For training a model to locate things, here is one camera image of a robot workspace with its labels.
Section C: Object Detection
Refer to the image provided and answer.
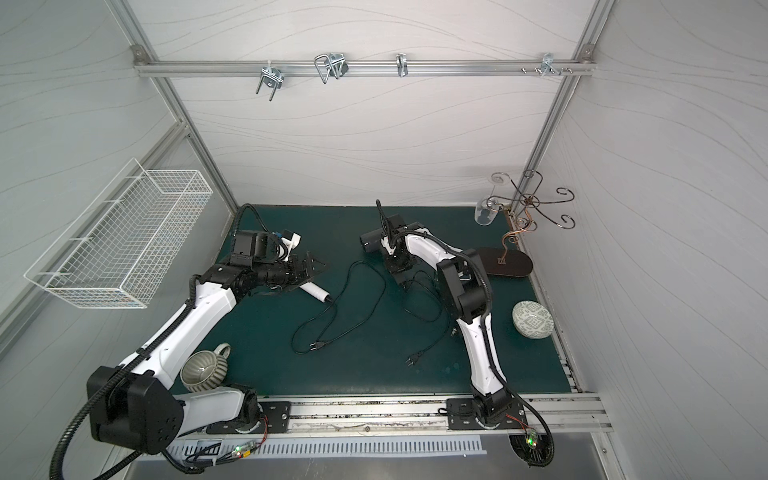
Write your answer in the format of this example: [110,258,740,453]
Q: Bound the striped ceramic mug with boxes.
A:
[179,343,232,393]

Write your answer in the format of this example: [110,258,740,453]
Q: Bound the small metal hook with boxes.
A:
[395,53,408,78]

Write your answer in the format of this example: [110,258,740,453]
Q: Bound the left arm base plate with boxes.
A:
[205,401,292,435]

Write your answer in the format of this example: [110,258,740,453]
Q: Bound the white hair dryer cord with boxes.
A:
[290,260,388,355]

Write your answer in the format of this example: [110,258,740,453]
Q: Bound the horizontal aluminium rail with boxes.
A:
[134,57,597,78]

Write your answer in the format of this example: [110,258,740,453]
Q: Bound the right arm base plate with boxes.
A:
[437,398,529,432]

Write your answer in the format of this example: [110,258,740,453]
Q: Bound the white wire basket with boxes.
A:
[24,159,213,309]

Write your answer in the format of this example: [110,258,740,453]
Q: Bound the right metal hook bracket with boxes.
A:
[520,53,573,77]

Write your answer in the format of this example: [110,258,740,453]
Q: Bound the metal double hook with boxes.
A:
[313,52,349,84]

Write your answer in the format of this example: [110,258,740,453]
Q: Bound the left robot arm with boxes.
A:
[49,204,314,479]

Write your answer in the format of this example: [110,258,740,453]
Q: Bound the black hair dryer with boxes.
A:
[359,229,385,253]

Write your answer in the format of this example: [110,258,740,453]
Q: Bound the metal hook clamp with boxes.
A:
[255,62,284,102]

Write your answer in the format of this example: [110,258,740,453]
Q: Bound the white hair dryer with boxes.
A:
[299,282,333,303]

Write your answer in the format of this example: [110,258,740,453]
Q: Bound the white slotted cable duct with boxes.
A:
[168,435,487,460]

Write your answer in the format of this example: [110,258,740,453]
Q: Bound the copper wire glass rack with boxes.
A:
[478,169,576,278]

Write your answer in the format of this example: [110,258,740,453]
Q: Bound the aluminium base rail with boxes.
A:
[116,392,619,442]

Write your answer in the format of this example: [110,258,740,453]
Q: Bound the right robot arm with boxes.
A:
[360,201,555,468]

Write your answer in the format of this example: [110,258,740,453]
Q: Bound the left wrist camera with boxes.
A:
[273,230,301,261]

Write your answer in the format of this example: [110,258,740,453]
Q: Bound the clear wine glass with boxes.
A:
[474,172,513,226]

